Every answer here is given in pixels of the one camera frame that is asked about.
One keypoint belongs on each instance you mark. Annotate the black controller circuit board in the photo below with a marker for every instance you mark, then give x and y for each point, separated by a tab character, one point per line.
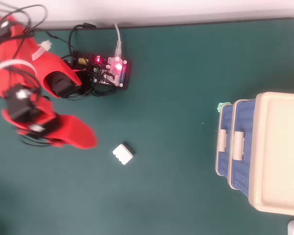
122	73

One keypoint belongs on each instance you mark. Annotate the white zip tie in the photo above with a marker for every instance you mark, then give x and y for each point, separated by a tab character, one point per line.
40	52
14	63

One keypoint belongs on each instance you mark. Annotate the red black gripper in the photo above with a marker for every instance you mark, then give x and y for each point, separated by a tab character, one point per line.
17	105

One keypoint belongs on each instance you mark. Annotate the small green object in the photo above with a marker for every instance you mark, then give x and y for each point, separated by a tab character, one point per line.
221	107

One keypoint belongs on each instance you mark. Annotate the white toy brick cube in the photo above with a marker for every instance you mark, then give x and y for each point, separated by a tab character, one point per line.
123	153

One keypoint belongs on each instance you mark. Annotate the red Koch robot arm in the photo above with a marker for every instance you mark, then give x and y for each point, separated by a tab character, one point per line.
49	66

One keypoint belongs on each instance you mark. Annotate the dark green table mat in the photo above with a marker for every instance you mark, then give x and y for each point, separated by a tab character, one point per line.
161	98

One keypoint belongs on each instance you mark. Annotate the beige plastic drawer cabinet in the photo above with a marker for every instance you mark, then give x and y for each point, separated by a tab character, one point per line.
284	151

